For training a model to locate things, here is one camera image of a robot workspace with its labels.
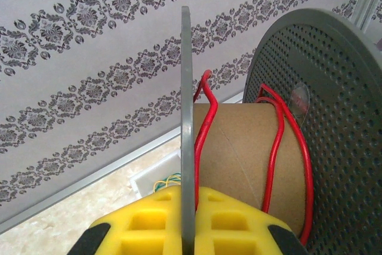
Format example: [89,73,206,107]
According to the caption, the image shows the white plastic bin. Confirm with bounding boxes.
[128,149,183,202]

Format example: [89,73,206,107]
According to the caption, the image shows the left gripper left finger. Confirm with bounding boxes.
[67,185,184,255]

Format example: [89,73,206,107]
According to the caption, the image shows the grey perforated cable spool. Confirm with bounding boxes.
[180,5,382,255]

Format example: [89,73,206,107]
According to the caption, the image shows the clear adhesive tape piece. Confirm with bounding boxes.
[288,83,311,124]

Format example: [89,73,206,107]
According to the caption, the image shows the aluminium frame rail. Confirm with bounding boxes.
[0,90,248,235]

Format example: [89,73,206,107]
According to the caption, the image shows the yellow-green cables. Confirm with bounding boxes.
[152,177,182,192]

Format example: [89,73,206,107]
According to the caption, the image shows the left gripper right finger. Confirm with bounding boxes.
[193,186,310,255]

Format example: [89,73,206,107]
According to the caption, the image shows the red wire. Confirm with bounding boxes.
[192,69,314,245]

